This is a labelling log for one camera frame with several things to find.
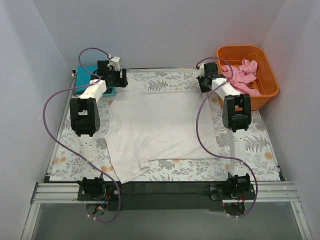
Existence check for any white t shirt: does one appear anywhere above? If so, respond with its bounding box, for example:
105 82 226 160
105 80 218 184

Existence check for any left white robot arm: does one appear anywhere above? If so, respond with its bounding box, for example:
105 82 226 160
69 56 128 200

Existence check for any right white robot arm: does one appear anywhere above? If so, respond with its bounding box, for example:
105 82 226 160
196 62 252 199

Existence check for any pink t shirt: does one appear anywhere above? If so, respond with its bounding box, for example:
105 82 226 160
221 59 261 96

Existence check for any orange plastic basket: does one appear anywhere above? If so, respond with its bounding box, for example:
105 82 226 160
216 45 279 111

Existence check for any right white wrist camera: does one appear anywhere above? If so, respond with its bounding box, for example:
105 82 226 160
195 62 205 77

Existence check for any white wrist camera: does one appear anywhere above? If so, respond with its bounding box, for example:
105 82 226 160
195 62 205 77
108 56 121 71

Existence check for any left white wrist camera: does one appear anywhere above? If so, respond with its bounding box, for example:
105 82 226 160
108 56 121 71

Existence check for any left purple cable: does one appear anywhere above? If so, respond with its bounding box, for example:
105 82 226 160
42 47 122 223

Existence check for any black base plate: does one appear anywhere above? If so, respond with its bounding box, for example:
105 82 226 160
77 180 256 212

